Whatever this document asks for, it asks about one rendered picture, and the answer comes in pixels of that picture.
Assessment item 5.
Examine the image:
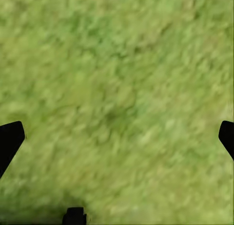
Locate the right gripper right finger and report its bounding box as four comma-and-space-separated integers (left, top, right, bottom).
218, 121, 234, 160

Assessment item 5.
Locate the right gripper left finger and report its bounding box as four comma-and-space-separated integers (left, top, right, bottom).
0, 121, 25, 179

